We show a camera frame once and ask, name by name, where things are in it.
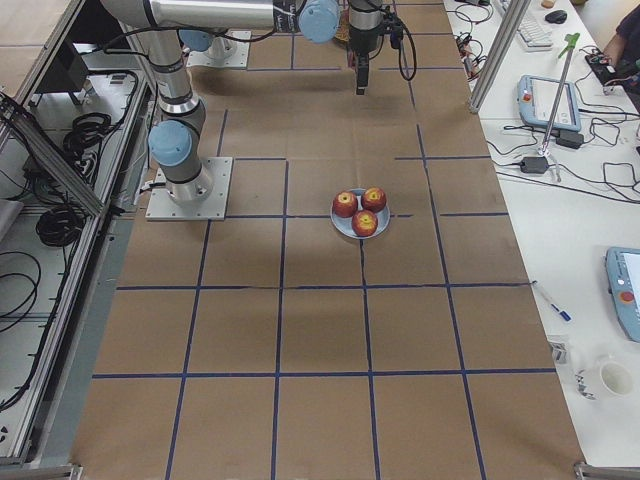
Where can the teach pendant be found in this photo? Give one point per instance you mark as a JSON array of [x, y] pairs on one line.
[[622, 269], [536, 97]]

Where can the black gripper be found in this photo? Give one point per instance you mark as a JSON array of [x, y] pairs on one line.
[[362, 41]]

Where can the red apple on plate side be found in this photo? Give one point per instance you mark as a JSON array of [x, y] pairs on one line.
[[345, 204]]

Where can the black power adapter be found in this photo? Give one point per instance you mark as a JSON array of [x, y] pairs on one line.
[[534, 165]]

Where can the blue white pen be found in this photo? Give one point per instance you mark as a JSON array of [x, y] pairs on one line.
[[560, 311]]

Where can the teach pendant near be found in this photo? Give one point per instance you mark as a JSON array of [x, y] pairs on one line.
[[622, 269]]

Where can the aluminium frame post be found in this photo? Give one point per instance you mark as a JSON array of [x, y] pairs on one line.
[[497, 52]]

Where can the red apple on plate back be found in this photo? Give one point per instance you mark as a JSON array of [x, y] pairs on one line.
[[374, 199]]

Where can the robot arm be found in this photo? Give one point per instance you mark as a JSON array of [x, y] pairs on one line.
[[175, 139], [318, 21]]

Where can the white mug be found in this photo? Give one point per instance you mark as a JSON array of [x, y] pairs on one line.
[[605, 378]]

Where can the grey round plate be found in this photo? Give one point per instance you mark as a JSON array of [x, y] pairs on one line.
[[343, 225]]

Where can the teach pendant far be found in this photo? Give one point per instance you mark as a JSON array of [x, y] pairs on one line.
[[536, 97]]

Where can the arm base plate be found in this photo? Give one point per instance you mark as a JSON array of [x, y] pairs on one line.
[[224, 53], [204, 198]]

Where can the white keyboard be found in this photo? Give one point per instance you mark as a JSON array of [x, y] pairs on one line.
[[532, 35]]

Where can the red apple on plate front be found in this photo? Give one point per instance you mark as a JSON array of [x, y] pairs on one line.
[[364, 223]]

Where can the black computer mouse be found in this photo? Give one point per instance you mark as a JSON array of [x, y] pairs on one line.
[[556, 17]]

